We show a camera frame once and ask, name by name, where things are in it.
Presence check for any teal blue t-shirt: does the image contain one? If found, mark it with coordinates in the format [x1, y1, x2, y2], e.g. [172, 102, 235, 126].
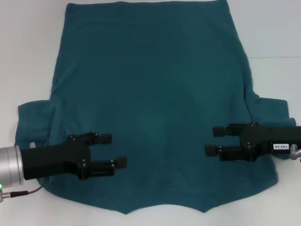
[14, 0, 297, 209]

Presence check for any left arm gripper cable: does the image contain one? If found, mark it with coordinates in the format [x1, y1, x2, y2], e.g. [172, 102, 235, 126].
[3, 141, 50, 198]

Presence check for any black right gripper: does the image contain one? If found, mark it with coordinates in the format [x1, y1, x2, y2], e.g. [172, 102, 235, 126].
[204, 121, 301, 163]

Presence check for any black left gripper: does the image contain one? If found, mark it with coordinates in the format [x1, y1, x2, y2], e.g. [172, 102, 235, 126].
[21, 130, 128, 181]

